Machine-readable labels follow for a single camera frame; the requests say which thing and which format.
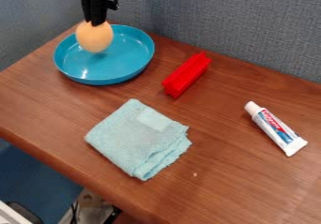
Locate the yellow orange foam ball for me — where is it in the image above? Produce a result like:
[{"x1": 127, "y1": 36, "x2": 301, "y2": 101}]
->
[{"x1": 75, "y1": 22, "x2": 114, "y2": 52}]

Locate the blue plate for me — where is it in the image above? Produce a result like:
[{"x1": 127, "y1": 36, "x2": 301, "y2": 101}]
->
[{"x1": 52, "y1": 24, "x2": 155, "y2": 85}]

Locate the red plastic block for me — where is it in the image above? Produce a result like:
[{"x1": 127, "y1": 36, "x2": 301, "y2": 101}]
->
[{"x1": 162, "y1": 52, "x2": 212, "y2": 98}]

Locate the light blue folded cloth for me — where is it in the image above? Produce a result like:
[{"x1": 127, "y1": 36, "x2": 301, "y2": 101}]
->
[{"x1": 84, "y1": 98, "x2": 191, "y2": 181}]

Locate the white toothpaste tube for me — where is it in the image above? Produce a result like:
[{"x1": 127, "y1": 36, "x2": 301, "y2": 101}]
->
[{"x1": 245, "y1": 101, "x2": 309, "y2": 157}]

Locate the grey object under table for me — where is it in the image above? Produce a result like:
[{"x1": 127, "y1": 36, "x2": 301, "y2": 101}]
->
[{"x1": 58, "y1": 188, "x2": 122, "y2": 224}]

